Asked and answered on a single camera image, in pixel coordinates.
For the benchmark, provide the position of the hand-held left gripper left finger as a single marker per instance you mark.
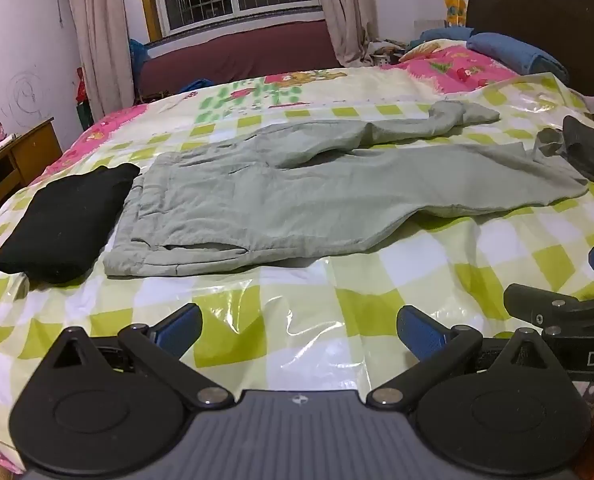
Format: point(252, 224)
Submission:
point(179, 332)

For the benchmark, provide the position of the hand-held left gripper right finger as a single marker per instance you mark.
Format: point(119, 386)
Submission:
point(417, 332)

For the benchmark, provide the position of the grey-green pants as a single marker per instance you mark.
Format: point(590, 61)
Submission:
point(277, 195)

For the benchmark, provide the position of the dark grey cloth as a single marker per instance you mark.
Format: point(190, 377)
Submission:
point(589, 150)

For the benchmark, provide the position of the black folded cloth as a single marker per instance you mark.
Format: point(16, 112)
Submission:
point(62, 220)

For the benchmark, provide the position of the blue pillow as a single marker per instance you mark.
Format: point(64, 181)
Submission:
point(522, 52)

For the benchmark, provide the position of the wooden side cabinet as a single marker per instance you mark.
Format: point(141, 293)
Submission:
point(27, 155)

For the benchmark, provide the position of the small blue cloth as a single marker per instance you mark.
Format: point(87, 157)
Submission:
point(197, 85)

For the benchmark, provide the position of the dark wooden headboard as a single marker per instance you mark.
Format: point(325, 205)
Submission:
point(542, 10)

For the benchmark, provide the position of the blue plastic bag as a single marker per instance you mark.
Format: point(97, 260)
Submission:
point(138, 62)

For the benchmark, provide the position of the blue folded blanket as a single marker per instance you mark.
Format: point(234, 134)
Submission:
point(444, 34)

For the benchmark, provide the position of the bedside clutter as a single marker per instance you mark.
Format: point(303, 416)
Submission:
point(389, 52)

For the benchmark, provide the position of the maroon window seat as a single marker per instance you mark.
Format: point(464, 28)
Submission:
point(237, 55)

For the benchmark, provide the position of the yellow printed bag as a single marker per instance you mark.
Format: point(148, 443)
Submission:
point(454, 7)

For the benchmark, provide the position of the beige curtain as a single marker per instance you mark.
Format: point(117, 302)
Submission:
point(347, 10)
point(102, 35)

